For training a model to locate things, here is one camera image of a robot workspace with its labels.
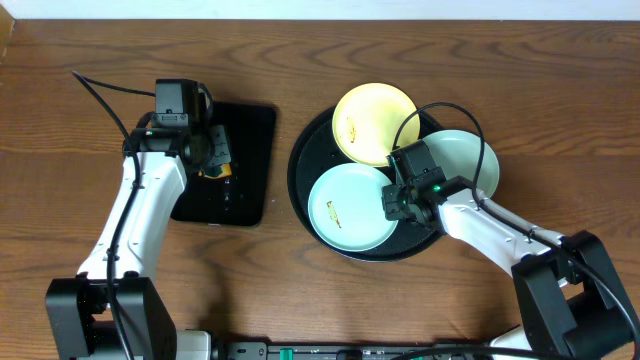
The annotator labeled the pale green plate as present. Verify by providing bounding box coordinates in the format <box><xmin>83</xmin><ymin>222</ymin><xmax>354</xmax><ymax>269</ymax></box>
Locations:
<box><xmin>423</xmin><ymin>130</ymin><xmax>500</xmax><ymax>197</ymax></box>

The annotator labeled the light blue plate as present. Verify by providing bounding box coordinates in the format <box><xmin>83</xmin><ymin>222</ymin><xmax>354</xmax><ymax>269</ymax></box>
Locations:
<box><xmin>308</xmin><ymin>163</ymin><xmax>398</xmax><ymax>252</ymax></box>

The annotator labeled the green yellow sponge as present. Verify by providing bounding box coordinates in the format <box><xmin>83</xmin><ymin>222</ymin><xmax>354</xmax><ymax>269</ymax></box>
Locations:
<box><xmin>198</xmin><ymin>163</ymin><xmax>232</xmax><ymax>179</ymax></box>

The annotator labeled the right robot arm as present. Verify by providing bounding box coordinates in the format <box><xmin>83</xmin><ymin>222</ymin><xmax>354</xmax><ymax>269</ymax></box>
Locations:
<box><xmin>382</xmin><ymin>177</ymin><xmax>639</xmax><ymax>359</ymax></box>

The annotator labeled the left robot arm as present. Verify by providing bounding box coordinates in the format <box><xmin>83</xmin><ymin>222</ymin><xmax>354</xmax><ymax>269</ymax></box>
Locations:
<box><xmin>45</xmin><ymin>128</ymin><xmax>217</xmax><ymax>359</ymax></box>

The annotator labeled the black rectangular tray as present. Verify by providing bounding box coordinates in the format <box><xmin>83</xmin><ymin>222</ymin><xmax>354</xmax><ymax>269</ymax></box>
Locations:
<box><xmin>171</xmin><ymin>102</ymin><xmax>277</xmax><ymax>227</ymax></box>

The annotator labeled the black round tray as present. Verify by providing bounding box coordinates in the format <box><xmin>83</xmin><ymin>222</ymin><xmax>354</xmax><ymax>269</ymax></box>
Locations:
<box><xmin>287</xmin><ymin>107</ymin><xmax>443</xmax><ymax>262</ymax></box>

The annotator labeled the yellow plate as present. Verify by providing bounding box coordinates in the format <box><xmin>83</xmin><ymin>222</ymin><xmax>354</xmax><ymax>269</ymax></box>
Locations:
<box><xmin>331</xmin><ymin>83</ymin><xmax>416</xmax><ymax>167</ymax></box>

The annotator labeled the right black cable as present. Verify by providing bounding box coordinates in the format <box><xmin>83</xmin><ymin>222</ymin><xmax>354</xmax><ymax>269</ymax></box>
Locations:
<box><xmin>392</xmin><ymin>101</ymin><xmax>640</xmax><ymax>346</ymax></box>

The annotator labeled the black cable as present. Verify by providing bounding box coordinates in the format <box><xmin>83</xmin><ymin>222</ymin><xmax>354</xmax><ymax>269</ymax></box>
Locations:
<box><xmin>392</xmin><ymin>101</ymin><xmax>640</xmax><ymax>346</ymax></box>
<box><xmin>71</xmin><ymin>70</ymin><xmax>157</xmax><ymax>360</ymax></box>

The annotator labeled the left black cable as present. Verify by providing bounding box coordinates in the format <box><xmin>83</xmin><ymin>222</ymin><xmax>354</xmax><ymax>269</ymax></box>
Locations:
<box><xmin>71</xmin><ymin>70</ymin><xmax>157</xmax><ymax>360</ymax></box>

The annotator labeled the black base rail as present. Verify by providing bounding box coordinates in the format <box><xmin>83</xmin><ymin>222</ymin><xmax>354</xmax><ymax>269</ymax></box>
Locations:
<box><xmin>177</xmin><ymin>329</ymin><xmax>551</xmax><ymax>360</ymax></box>

